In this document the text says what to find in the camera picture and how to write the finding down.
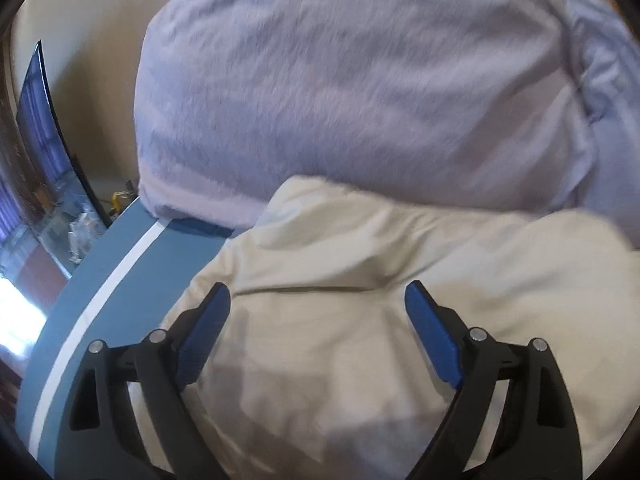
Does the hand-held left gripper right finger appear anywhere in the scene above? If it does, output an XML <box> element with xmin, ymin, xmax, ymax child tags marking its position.
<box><xmin>404</xmin><ymin>280</ymin><xmax>585</xmax><ymax>480</ymax></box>

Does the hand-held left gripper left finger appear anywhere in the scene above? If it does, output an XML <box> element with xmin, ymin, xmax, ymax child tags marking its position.
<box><xmin>54</xmin><ymin>281</ymin><xmax>232</xmax><ymax>480</ymax></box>

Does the beige quilt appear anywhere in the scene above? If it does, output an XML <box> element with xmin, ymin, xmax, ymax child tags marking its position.
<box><xmin>165</xmin><ymin>175</ymin><xmax>640</xmax><ymax>480</ymax></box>

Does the blue white striped bed sheet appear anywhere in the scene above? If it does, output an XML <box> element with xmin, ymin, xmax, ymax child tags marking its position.
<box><xmin>15</xmin><ymin>195</ymin><xmax>236</xmax><ymax>480</ymax></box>

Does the cluttered side table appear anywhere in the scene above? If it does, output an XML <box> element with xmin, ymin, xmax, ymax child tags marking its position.
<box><xmin>10</xmin><ymin>195</ymin><xmax>116</xmax><ymax>281</ymax></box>

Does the large purple pillow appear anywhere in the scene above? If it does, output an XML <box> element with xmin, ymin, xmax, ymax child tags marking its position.
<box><xmin>134</xmin><ymin>0</ymin><xmax>596</xmax><ymax>231</ymax></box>

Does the small purple pillow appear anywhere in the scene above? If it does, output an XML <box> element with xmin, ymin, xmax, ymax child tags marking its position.
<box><xmin>560</xmin><ymin>0</ymin><xmax>640</xmax><ymax>251</ymax></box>

